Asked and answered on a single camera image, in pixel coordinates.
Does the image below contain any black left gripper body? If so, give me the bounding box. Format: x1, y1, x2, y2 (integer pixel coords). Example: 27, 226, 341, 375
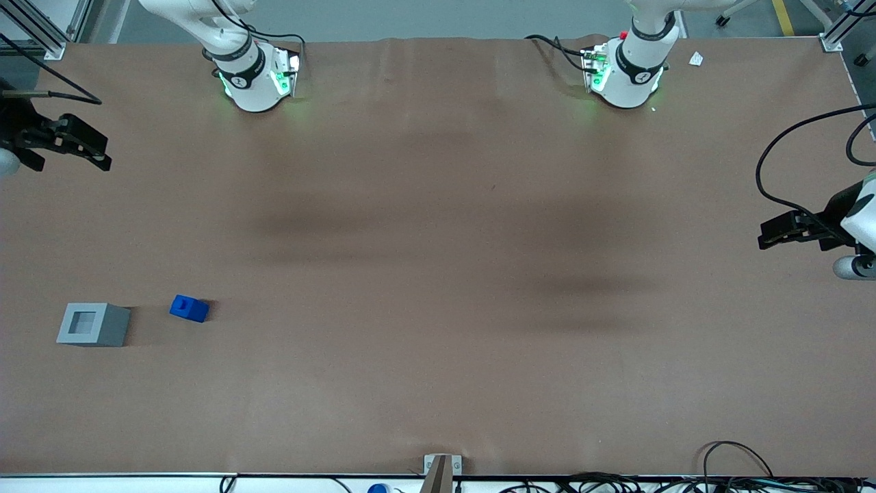
816, 181, 867, 251

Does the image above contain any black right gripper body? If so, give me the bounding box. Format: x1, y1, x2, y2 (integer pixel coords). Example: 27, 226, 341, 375
0, 81, 66, 173

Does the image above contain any blue plastic part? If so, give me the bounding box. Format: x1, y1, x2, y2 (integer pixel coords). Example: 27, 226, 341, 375
169, 294, 211, 324

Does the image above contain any gray square base block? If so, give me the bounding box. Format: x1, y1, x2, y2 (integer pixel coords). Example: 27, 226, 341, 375
56, 302, 131, 348

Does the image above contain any white wheeled stand leg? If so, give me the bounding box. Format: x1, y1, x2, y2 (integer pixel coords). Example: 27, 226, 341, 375
714, 0, 836, 29

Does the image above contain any table cover sheet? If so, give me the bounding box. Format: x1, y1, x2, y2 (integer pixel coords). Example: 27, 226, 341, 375
0, 34, 876, 477

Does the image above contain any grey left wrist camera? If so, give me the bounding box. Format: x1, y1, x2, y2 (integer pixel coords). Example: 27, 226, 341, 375
832, 254, 876, 281

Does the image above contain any long black left arm cable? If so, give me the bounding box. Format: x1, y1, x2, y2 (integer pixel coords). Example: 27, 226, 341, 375
755, 103, 876, 230

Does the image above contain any black looped cable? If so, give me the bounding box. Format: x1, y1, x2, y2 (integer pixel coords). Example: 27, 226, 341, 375
846, 112, 876, 167

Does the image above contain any aluminium frame post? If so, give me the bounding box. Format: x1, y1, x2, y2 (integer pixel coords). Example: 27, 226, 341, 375
0, 0, 94, 61
819, 0, 876, 53

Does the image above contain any black cable loop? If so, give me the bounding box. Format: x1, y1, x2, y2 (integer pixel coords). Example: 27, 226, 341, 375
702, 440, 775, 480

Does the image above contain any black left base cable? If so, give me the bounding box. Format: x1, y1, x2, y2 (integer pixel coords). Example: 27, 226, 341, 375
524, 34, 591, 73

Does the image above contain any tangled black cable bundle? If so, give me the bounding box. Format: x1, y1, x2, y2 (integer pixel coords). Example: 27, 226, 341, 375
498, 471, 876, 493

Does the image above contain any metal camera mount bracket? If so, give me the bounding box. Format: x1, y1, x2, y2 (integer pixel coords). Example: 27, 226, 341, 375
419, 453, 463, 493

